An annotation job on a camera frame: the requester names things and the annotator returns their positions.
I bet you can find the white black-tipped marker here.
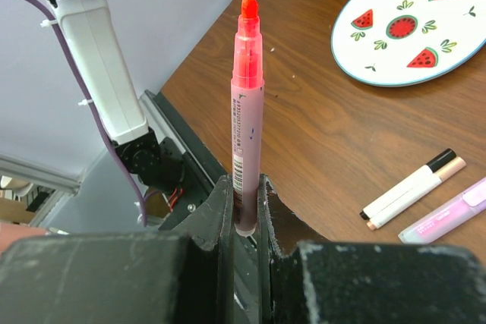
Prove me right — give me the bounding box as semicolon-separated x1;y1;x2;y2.
359;148;457;220

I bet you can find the watermelon pattern plate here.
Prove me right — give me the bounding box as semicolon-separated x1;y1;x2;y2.
330;0;485;87

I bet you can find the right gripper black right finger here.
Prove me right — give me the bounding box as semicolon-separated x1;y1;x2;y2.
257;175;485;323

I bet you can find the white peach-tipped pen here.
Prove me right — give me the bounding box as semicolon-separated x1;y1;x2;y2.
367;157;466;231

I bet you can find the red pen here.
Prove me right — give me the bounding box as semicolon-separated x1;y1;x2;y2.
231;0;265;237

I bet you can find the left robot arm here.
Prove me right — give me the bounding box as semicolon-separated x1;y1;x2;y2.
43;0;265;193

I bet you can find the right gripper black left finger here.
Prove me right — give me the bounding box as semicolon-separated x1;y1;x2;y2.
1;175;234;323

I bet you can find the pink highlighter pen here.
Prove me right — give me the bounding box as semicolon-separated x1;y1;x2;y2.
398;178;485;244

